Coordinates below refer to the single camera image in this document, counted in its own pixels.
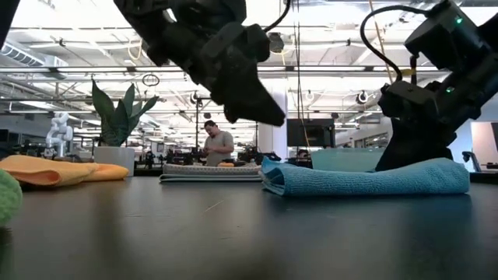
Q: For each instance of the green artificial plant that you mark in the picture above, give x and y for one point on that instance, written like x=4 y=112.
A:
x=116 y=120

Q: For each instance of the white waffle microfiber towel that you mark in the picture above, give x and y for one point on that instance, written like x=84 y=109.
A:
x=210 y=169

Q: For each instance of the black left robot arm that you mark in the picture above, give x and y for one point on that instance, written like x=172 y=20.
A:
x=175 y=15

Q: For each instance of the black table frame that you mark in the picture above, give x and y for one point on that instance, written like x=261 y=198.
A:
x=484 y=177

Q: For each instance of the person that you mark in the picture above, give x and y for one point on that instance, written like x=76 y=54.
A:
x=218 y=145
x=302 y=154

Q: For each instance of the ceiling air duct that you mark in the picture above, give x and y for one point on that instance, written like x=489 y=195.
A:
x=23 y=58

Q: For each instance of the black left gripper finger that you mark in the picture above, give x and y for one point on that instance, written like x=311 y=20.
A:
x=253 y=109

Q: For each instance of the bright blue microfiber towel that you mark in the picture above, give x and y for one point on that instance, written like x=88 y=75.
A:
x=369 y=179

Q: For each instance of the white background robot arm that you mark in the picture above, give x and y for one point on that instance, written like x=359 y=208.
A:
x=59 y=134

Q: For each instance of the green microfiber towel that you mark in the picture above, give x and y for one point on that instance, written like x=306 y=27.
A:
x=8 y=198

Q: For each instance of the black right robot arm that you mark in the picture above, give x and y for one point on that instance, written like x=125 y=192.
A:
x=451 y=35

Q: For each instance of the black monitor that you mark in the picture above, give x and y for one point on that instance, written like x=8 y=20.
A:
x=311 y=132

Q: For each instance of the teal plastic bin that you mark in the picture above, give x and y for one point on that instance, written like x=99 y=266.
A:
x=346 y=159

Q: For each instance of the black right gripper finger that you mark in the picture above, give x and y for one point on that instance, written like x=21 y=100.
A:
x=412 y=148

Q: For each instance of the orange microfiber towel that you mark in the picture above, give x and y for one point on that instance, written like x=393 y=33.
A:
x=50 y=169

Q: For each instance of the white plant pot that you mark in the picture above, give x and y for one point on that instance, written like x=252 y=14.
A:
x=114 y=161

